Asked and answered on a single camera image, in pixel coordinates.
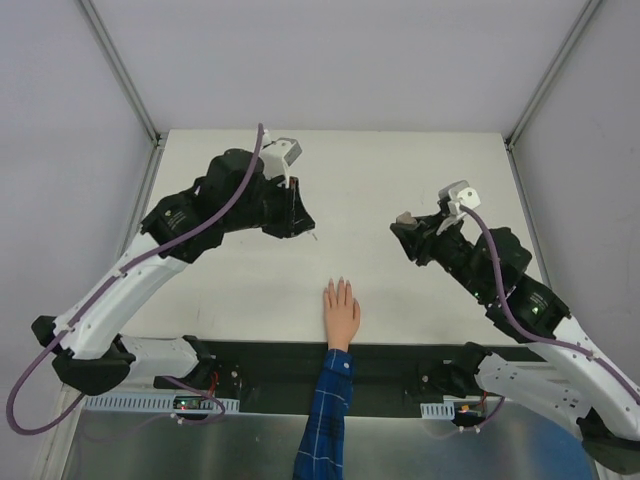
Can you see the clear glitter nail polish bottle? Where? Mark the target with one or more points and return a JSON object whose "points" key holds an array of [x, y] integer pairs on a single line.
{"points": [[406, 220]]}

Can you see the left aluminium frame post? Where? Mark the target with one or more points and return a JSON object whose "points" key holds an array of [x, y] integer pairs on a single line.
{"points": [[113, 58]]}

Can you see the left white slotted cable duct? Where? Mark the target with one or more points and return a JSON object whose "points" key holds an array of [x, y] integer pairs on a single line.
{"points": [[125, 402]]}

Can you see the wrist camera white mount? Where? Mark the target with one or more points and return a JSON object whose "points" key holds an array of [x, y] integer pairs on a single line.
{"points": [[278, 155], [452, 200]]}

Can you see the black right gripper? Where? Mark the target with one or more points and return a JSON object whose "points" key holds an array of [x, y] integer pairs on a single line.
{"points": [[426, 236]]}

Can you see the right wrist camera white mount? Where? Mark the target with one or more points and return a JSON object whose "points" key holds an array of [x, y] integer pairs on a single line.
{"points": [[452, 200]]}

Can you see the right aluminium frame post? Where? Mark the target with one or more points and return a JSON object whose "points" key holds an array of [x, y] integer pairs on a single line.
{"points": [[569, 44]]}

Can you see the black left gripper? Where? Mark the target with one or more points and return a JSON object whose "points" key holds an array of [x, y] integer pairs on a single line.
{"points": [[288, 209]]}

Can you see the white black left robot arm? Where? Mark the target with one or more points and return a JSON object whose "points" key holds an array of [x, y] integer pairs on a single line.
{"points": [[239, 191]]}

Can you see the aluminium frame post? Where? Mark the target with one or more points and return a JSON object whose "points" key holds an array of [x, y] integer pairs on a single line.
{"points": [[113, 58], [569, 44]]}

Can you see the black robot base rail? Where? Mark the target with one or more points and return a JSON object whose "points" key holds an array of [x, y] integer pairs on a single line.
{"points": [[385, 381]]}

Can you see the right white slotted cable duct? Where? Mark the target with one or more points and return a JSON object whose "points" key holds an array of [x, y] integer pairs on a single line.
{"points": [[438, 411]]}

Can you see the shiny metal front plate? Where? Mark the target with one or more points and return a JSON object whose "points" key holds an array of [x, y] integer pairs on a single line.
{"points": [[515, 444]]}

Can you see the white slotted cable duct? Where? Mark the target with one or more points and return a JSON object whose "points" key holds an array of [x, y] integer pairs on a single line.
{"points": [[125, 402], [438, 411]]}

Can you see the mannequin hand with long nails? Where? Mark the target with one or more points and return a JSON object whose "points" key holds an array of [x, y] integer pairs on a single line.
{"points": [[342, 314]]}

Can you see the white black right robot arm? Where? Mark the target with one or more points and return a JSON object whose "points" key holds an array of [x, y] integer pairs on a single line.
{"points": [[598, 403]]}

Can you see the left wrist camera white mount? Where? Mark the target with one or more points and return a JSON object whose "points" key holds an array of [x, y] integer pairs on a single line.
{"points": [[278, 155]]}

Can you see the blue plaid sleeve forearm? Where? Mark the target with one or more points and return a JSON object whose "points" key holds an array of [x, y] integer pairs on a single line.
{"points": [[325, 415]]}

